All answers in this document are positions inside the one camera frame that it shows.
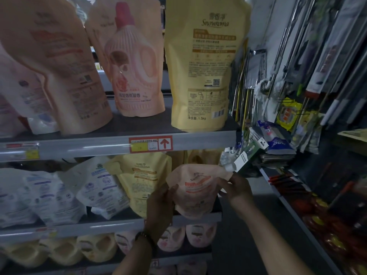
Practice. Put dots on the person's right forearm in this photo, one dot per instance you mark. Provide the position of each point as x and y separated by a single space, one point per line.
275 249

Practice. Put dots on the person's left hand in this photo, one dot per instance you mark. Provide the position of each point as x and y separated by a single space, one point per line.
159 212

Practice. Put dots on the hanging mops and brooms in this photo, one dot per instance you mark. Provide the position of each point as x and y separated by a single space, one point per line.
298 43

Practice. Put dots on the row of pale yellow bottles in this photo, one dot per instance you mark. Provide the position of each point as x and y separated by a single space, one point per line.
63 252

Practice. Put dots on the red-framed price tag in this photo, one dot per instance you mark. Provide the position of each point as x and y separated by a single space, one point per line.
151 144
46 232
20 151

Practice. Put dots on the magenta Liby detergent pouch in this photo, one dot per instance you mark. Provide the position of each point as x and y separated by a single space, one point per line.
28 106

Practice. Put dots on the grey metal shelf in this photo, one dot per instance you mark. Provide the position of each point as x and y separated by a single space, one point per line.
86 146

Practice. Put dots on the green and white box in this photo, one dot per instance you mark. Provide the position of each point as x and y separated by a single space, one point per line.
241 160

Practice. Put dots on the row of red round packs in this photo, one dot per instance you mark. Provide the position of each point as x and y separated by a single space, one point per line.
321 226

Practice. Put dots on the orange Snowroma pouch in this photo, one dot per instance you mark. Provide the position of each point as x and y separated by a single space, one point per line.
198 192

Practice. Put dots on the yellow hanging packets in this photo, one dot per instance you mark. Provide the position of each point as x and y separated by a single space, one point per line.
289 114

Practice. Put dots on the person's right hand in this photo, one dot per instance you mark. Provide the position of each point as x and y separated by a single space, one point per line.
239 194

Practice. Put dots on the stack of blue-white packets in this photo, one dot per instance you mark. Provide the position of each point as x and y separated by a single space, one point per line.
275 146

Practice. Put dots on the dark aisle shelf unit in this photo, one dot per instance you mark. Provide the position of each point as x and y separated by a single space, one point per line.
332 169

